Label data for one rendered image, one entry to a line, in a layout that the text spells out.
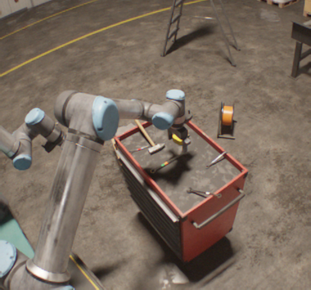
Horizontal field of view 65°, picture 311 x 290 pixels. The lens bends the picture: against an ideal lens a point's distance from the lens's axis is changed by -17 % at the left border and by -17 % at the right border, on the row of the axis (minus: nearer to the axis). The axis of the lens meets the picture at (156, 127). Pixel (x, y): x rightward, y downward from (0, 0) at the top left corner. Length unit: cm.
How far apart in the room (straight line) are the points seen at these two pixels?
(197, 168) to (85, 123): 99
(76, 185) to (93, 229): 180
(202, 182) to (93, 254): 127
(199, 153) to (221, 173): 20
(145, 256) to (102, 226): 50
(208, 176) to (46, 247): 106
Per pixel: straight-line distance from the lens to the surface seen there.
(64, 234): 82
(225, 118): 297
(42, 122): 125
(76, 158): 78
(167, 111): 130
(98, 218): 262
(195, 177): 160
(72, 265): 212
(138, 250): 239
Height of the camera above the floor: 218
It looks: 42 degrees down
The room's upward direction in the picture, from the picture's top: 8 degrees counter-clockwise
